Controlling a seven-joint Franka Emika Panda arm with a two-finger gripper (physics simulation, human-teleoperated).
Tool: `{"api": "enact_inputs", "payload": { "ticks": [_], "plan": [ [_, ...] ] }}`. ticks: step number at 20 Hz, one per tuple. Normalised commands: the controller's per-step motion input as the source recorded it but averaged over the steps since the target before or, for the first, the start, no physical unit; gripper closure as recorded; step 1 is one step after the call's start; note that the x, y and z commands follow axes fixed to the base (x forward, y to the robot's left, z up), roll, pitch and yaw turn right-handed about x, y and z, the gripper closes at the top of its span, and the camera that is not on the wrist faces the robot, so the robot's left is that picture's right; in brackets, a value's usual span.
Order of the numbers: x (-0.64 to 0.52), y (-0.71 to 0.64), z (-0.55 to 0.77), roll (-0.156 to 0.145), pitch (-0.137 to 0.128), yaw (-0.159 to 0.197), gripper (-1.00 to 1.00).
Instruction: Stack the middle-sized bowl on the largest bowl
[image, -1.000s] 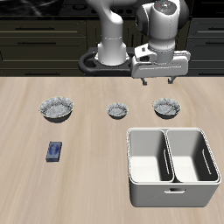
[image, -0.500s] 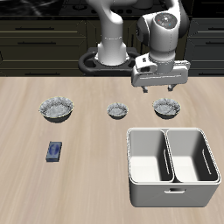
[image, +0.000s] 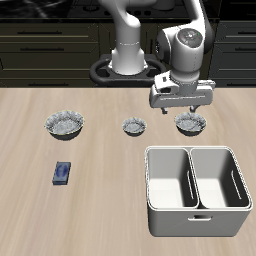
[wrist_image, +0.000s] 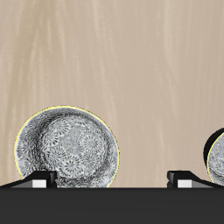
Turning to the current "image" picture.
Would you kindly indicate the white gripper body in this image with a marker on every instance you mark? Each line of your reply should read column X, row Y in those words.
column 181, row 96

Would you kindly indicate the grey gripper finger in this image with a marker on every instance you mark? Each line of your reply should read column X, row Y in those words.
column 164, row 110
column 194, row 108

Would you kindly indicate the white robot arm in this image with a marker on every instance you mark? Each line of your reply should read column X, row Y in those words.
column 128, row 50

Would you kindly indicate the medium grey fluted bowl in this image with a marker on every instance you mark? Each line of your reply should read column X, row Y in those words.
column 190, row 122

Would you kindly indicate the small grey fluted bowl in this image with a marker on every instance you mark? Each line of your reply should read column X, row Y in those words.
column 134, row 126

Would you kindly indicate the large grey fluted bowl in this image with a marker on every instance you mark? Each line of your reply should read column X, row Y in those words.
column 64, row 124

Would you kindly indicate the white two-bin basket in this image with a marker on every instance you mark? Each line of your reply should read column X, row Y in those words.
column 196, row 190

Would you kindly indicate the small blue box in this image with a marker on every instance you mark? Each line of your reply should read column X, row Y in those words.
column 62, row 173

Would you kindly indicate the dark kitchen cupboards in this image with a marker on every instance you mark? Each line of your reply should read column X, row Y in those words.
column 50, row 50

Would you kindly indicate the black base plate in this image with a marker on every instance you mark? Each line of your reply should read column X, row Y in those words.
column 100, row 71

